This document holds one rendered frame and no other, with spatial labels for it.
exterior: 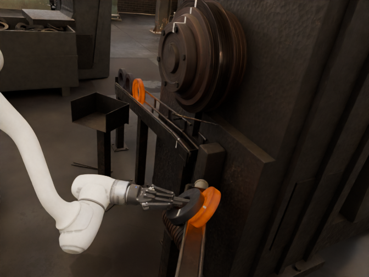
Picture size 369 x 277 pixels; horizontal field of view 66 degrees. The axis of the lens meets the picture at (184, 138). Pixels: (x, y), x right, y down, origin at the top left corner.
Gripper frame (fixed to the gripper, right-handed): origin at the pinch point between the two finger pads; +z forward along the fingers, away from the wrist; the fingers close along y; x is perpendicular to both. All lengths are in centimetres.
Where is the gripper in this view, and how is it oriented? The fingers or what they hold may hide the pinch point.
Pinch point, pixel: (183, 202)
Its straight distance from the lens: 107.6
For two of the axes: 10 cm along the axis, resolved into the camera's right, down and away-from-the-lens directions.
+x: 0.8, -8.7, -4.8
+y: -1.4, 4.7, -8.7
